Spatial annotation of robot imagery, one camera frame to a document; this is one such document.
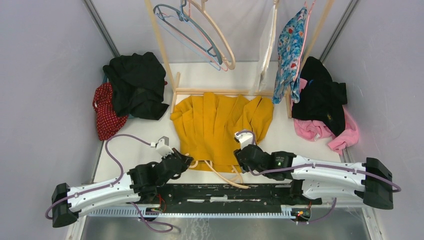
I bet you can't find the wooden hanger front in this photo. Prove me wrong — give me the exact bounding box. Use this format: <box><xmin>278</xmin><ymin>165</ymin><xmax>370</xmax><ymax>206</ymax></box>
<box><xmin>185</xmin><ymin>151</ymin><xmax>250</xmax><ymax>189</ymax></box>

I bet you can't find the wooden hanger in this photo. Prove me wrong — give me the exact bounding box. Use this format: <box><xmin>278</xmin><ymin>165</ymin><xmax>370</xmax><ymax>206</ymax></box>
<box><xmin>261</xmin><ymin>0</ymin><xmax>280</xmax><ymax>77</ymax></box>
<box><xmin>185</xmin><ymin>151</ymin><xmax>250</xmax><ymax>189</ymax></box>
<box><xmin>188</xmin><ymin>0</ymin><xmax>236</xmax><ymax>70</ymax></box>

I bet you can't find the yellow garment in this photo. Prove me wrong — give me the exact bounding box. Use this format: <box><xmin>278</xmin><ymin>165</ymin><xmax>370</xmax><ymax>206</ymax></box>
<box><xmin>170</xmin><ymin>92</ymin><xmax>274</xmax><ymax>173</ymax></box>

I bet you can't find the white garment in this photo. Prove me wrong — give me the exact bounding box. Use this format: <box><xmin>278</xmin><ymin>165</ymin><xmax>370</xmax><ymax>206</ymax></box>
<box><xmin>248</xmin><ymin>6</ymin><xmax>274</xmax><ymax>96</ymax></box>

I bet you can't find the blue floral skirt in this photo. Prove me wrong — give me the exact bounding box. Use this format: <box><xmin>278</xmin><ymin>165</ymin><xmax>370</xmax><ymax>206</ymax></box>
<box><xmin>272</xmin><ymin>6</ymin><xmax>308</xmax><ymax>104</ymax></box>

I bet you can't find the pink plastic hanger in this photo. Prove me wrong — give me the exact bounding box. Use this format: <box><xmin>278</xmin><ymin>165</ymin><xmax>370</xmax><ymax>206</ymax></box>
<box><xmin>155</xmin><ymin>0</ymin><xmax>229</xmax><ymax>72</ymax></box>
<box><xmin>294</xmin><ymin>0</ymin><xmax>316</xmax><ymax>80</ymax></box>

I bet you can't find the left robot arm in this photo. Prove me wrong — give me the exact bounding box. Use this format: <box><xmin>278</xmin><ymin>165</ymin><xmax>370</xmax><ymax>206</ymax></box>
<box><xmin>45</xmin><ymin>148</ymin><xmax>194</xmax><ymax>228</ymax></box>

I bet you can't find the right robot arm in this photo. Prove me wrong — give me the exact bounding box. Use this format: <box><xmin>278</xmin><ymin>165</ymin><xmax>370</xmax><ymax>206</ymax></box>
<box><xmin>234</xmin><ymin>144</ymin><xmax>401</xmax><ymax>210</ymax></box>

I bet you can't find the wooden hanger back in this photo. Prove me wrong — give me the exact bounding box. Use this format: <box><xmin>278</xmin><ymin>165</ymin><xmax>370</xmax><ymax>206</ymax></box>
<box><xmin>188</xmin><ymin>0</ymin><xmax>236</xmax><ymax>70</ymax></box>

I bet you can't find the light blue plastic hanger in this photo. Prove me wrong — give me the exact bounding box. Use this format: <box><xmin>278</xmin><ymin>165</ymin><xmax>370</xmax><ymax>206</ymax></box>
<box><xmin>154</xmin><ymin>8</ymin><xmax>221</xmax><ymax>71</ymax></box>

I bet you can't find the pink garment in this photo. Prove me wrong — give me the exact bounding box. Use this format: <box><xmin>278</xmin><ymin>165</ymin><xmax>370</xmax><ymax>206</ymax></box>
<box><xmin>292</xmin><ymin>79</ymin><xmax>360</xmax><ymax>155</ymax></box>

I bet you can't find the red dotted garment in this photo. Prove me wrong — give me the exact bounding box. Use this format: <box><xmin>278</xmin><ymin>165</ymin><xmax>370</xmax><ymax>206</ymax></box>
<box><xmin>92</xmin><ymin>82</ymin><xmax>129</xmax><ymax>141</ymax></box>

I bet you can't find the black garment right pile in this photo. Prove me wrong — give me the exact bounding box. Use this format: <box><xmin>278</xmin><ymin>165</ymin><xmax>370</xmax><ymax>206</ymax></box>
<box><xmin>292</xmin><ymin>56</ymin><xmax>348</xmax><ymax>136</ymax></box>

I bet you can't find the black garment pile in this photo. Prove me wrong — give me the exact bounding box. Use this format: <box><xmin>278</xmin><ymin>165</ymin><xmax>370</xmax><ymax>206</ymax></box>
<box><xmin>292</xmin><ymin>56</ymin><xmax>348</xmax><ymax>136</ymax></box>
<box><xmin>102</xmin><ymin>51</ymin><xmax>169</xmax><ymax>121</ymax></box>

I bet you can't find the wooden clothes rack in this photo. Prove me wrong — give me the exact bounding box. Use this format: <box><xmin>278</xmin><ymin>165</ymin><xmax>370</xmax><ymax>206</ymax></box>
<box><xmin>144</xmin><ymin>0</ymin><xmax>334</xmax><ymax>106</ymax></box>

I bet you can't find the black garment left pile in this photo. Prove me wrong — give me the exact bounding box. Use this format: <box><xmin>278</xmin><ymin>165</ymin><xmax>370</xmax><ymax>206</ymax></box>
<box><xmin>102</xmin><ymin>51</ymin><xmax>169</xmax><ymax>121</ymax></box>

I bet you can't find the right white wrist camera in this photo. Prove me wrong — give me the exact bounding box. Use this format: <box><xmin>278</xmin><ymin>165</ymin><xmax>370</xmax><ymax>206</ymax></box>
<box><xmin>234</xmin><ymin>129</ymin><xmax>257</xmax><ymax>150</ymax></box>

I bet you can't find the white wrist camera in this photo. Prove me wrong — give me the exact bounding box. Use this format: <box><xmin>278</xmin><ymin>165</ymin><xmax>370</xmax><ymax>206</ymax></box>
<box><xmin>150</xmin><ymin>136</ymin><xmax>174</xmax><ymax>158</ymax></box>
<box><xmin>234</xmin><ymin>129</ymin><xmax>257</xmax><ymax>150</ymax></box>

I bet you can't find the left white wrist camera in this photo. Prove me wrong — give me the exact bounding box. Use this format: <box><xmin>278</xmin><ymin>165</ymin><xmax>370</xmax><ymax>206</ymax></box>
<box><xmin>150</xmin><ymin>136</ymin><xmax>174</xmax><ymax>158</ymax></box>

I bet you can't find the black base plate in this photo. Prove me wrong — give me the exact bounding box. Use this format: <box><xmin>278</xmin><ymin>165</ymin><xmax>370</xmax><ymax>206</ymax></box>
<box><xmin>130</xmin><ymin>183</ymin><xmax>323</xmax><ymax>214</ymax></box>

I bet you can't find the white slotted cable duct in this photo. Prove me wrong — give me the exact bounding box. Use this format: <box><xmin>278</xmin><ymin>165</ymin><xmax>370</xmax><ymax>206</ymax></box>
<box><xmin>87</xmin><ymin>206</ymin><xmax>296</xmax><ymax>220</ymax></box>

